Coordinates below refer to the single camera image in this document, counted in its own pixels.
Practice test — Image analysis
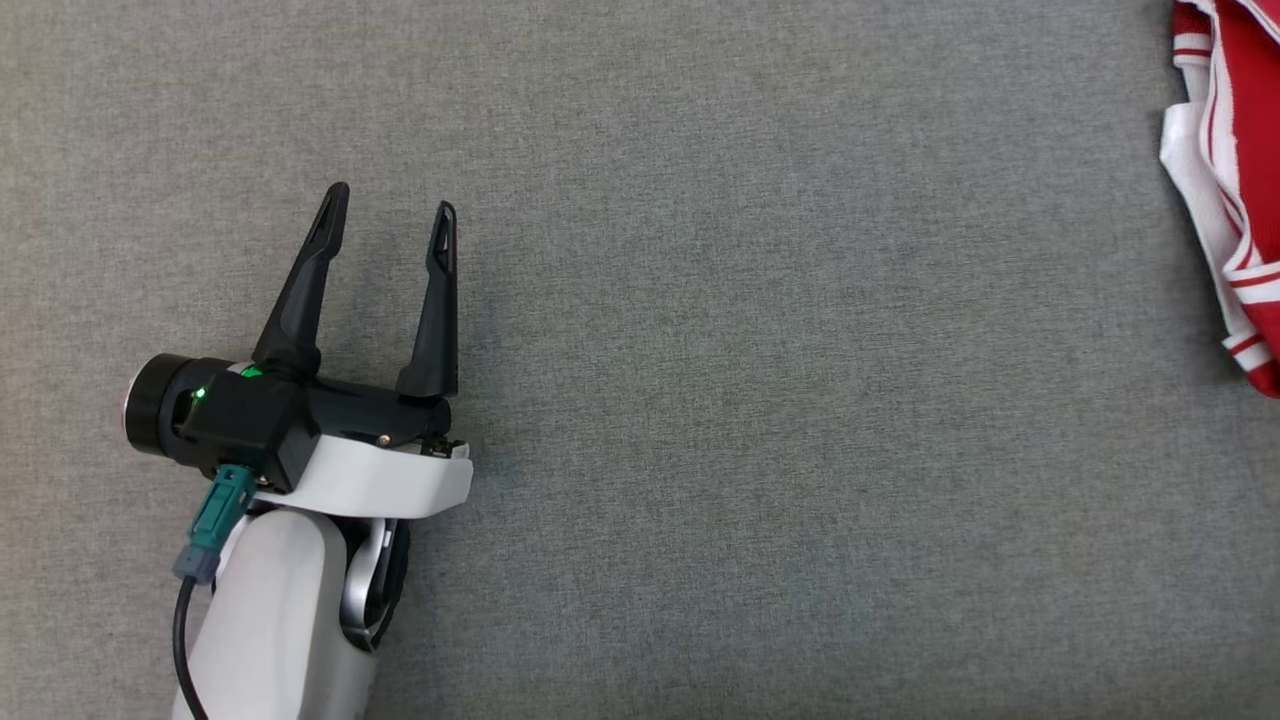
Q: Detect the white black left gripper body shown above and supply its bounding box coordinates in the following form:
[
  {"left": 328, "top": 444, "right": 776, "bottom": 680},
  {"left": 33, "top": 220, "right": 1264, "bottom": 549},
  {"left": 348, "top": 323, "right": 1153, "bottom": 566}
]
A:
[{"left": 123, "top": 353, "right": 475, "bottom": 520}]

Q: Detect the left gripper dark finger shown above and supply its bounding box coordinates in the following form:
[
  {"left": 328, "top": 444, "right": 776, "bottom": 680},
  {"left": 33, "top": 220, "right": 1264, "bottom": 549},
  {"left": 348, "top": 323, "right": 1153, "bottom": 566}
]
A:
[
  {"left": 250, "top": 181, "right": 352, "bottom": 382},
  {"left": 395, "top": 200, "right": 460, "bottom": 402}
]

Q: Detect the red white-sleeved t-shirt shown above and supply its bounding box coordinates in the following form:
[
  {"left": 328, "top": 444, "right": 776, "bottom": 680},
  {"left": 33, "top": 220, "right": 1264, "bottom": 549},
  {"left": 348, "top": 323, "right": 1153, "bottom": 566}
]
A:
[{"left": 1159, "top": 0, "right": 1280, "bottom": 399}]

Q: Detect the grey fabric sofa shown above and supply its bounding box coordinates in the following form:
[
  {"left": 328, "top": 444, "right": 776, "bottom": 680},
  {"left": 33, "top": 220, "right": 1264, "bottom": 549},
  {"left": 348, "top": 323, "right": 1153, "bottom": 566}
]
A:
[{"left": 0, "top": 0, "right": 1280, "bottom": 720}]

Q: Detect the teal left cable connector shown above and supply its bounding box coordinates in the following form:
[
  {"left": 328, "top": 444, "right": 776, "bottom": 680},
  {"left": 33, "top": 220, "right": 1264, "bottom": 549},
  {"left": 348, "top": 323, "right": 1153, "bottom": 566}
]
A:
[{"left": 172, "top": 463, "right": 259, "bottom": 586}]

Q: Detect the thin black left cable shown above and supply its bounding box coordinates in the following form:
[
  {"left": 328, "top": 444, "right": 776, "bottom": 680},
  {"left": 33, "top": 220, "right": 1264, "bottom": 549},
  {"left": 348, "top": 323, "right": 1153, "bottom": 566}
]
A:
[{"left": 172, "top": 575, "right": 211, "bottom": 720}]

